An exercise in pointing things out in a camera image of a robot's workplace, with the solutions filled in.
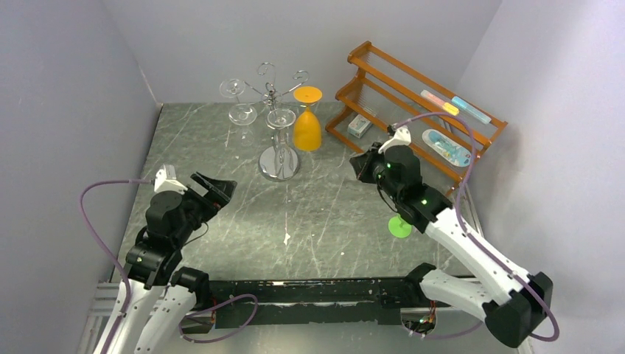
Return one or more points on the green plastic goblet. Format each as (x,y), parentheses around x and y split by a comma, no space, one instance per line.
(398,227)

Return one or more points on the small teal white box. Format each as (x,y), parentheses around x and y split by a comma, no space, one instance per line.
(358,126)

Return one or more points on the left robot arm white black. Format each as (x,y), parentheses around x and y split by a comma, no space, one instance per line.
(151,254)

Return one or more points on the orange plastic goblet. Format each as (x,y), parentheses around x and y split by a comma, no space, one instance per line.
(307,128)

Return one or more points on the orange wooden shelf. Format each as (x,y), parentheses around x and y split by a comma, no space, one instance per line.
(386,91)

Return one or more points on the light blue highlighter pack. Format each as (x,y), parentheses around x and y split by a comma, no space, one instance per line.
(474,112)

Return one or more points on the black base bar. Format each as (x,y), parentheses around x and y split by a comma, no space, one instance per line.
(231,303)

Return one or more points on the chrome wine glass rack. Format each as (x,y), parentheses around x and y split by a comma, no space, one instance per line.
(270,97)

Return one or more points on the clear wine glass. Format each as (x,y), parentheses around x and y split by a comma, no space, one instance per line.
(232,88)

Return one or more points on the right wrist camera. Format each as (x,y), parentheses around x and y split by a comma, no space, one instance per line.
(399,136)

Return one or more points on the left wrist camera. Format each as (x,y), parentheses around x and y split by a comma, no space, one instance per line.
(166,180)

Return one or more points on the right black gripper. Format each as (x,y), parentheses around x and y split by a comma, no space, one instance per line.
(364,164)

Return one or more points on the pink yellow highlighter pack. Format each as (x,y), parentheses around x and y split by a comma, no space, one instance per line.
(439,102)

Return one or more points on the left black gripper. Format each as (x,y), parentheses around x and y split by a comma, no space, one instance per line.
(220,193)

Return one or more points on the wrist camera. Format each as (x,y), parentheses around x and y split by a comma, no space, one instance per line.
(166,180)
(399,136)

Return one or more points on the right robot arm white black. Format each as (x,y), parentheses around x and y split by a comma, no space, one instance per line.
(459,234)

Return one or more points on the clear glass front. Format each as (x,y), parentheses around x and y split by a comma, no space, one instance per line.
(280,119)

